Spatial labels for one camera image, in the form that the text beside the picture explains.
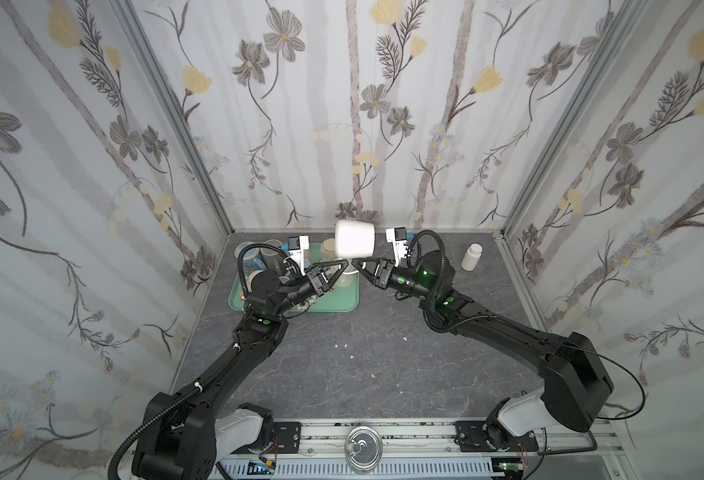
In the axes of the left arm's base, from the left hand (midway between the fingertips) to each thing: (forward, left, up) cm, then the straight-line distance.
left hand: (342, 259), depth 68 cm
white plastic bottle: (+21, -46, -26) cm, 57 cm away
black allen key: (-35, -63, -31) cm, 79 cm away
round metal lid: (-35, -4, -23) cm, 42 cm away
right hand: (-1, -2, +2) cm, 3 cm away
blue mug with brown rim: (+20, +30, -25) cm, 44 cm away
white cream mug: (+17, -1, -32) cm, 36 cm away
